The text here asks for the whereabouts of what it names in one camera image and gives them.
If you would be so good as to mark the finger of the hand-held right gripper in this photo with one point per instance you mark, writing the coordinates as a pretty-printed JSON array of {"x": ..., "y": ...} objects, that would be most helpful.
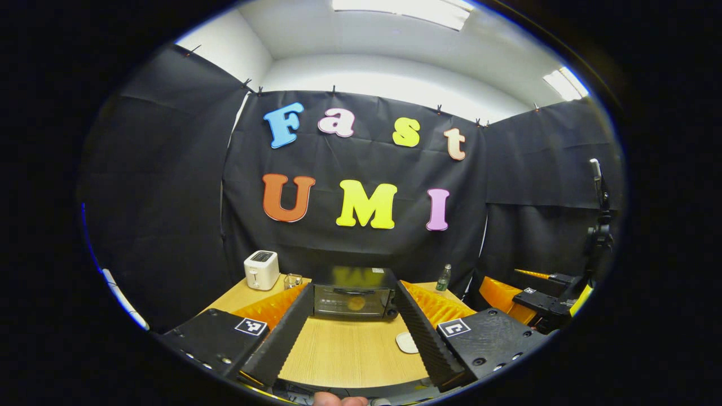
[
  {"x": 544, "y": 304},
  {"x": 555, "y": 277}
]

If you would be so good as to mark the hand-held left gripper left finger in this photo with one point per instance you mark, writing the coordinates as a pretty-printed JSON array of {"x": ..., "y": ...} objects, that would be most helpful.
[{"x": 285, "y": 338}]

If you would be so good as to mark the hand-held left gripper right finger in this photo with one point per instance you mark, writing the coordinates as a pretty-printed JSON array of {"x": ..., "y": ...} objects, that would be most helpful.
[{"x": 426, "y": 338}]

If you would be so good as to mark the round bread bun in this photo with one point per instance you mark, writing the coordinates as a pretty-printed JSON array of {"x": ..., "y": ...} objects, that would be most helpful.
[{"x": 356, "y": 304}]

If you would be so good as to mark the black electric oven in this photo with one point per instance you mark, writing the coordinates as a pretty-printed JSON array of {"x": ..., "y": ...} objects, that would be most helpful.
[{"x": 352, "y": 293}]

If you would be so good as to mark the white square plate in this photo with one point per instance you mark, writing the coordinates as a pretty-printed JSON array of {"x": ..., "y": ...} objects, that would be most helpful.
[{"x": 405, "y": 343}]

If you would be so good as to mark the clear glass holder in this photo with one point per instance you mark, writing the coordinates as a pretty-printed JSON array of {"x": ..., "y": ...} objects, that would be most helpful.
[{"x": 293, "y": 281}]

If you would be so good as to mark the clear plastic water bottle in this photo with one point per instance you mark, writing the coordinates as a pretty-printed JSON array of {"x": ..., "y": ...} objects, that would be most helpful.
[{"x": 443, "y": 279}]

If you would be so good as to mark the white toaster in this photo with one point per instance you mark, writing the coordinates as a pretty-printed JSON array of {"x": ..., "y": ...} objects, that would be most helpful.
[{"x": 261, "y": 270}]

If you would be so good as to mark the black backdrop cloth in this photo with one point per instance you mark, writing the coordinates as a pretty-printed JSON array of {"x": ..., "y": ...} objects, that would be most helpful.
[{"x": 361, "y": 248}]

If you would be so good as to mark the ceiling light panel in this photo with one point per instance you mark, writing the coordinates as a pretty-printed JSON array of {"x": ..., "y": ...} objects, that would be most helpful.
[{"x": 566, "y": 83}]

